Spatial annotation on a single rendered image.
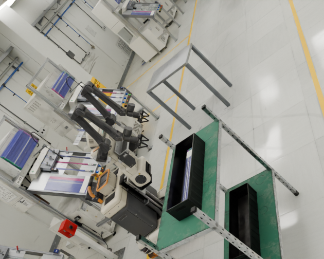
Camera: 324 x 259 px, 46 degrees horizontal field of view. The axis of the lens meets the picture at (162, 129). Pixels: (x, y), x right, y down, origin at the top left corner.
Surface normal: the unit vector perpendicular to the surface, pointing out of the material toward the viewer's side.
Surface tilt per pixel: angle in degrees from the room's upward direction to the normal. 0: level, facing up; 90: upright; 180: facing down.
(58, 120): 90
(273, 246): 0
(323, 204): 0
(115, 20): 90
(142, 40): 90
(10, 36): 90
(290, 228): 0
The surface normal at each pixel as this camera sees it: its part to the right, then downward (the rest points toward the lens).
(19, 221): 0.69, -0.49
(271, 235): -0.71, -0.60
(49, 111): -0.14, 0.64
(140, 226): 0.01, 0.52
